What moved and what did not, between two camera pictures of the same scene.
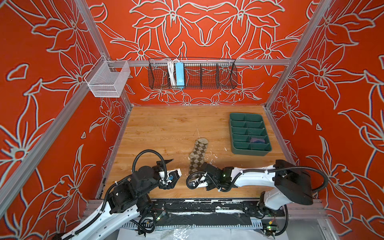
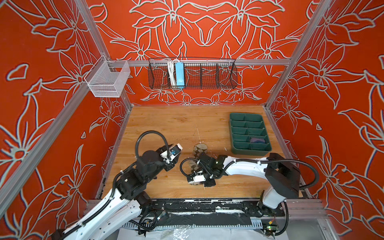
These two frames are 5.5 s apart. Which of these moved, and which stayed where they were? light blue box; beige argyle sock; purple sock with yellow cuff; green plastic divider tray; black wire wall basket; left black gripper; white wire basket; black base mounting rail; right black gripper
Moved: right black gripper; left black gripper; beige argyle sock
Stayed: green plastic divider tray; purple sock with yellow cuff; white wire basket; black wire wall basket; light blue box; black base mounting rail
